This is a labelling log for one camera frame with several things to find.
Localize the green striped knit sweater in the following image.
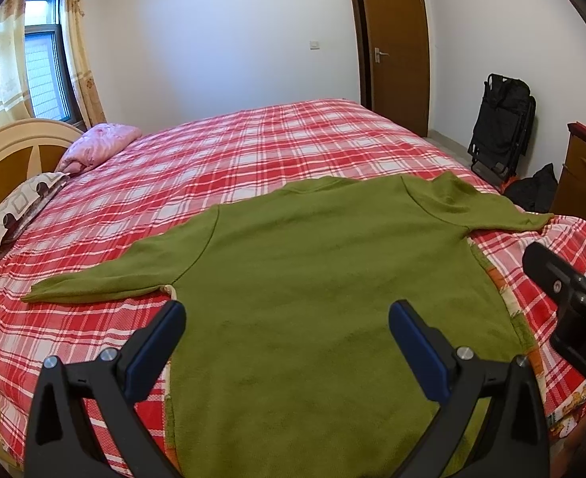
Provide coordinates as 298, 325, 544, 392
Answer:
26, 173, 549, 477

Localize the brown wooden dresser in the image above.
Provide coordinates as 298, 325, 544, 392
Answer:
551, 122, 586, 220

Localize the black bag on floor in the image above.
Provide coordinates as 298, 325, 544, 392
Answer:
502, 163, 559, 214

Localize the black folded stroller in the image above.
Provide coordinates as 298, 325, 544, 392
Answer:
468, 73, 536, 182

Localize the patterned white brown pillow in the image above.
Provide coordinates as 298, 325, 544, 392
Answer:
0, 172, 70, 248

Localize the red plaid bed cover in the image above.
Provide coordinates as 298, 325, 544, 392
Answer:
0, 97, 586, 476

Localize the beige wooden headboard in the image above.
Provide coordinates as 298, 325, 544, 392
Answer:
0, 119, 82, 203

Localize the pink pillow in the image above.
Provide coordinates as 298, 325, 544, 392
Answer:
55, 123, 143, 175

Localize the beige curtain left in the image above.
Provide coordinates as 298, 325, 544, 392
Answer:
0, 0, 33, 128

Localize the beige curtain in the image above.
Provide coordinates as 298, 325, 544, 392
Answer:
59, 0, 106, 128
0, 0, 33, 128

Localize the brown wooden door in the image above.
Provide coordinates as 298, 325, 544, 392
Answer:
351, 0, 430, 137

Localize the beige curtain right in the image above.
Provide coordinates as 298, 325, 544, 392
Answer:
59, 0, 106, 128

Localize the window with dark frame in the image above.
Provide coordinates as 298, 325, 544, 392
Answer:
25, 0, 82, 126

